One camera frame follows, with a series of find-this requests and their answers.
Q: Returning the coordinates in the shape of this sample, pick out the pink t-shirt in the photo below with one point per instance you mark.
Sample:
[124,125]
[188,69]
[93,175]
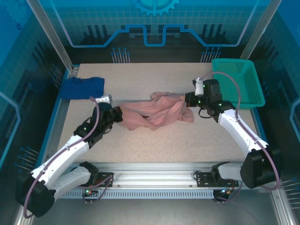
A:
[159,112]

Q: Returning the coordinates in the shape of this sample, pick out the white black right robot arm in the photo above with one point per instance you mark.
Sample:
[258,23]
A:
[236,133]

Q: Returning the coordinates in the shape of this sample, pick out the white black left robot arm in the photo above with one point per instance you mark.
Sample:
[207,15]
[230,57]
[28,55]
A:
[65,152]

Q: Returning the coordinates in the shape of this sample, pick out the folded blue t-shirt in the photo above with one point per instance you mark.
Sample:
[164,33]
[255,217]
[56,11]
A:
[79,89]

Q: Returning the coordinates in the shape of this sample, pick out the green plastic basket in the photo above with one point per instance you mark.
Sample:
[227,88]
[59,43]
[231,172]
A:
[243,82]

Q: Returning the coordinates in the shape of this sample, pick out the small circuit board with LEDs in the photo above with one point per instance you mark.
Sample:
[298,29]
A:
[226,191]
[88,191]

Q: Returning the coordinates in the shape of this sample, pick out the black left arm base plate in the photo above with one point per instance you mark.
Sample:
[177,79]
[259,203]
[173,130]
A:
[106,179]

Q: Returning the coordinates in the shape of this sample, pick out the aluminium mounting rail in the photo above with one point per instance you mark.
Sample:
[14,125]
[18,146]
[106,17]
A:
[152,174]

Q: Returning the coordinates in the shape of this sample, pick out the aluminium frame post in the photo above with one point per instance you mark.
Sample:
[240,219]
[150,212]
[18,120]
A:
[52,35]
[257,35]

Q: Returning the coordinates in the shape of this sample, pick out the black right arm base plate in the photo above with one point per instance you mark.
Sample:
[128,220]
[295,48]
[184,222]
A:
[204,180]

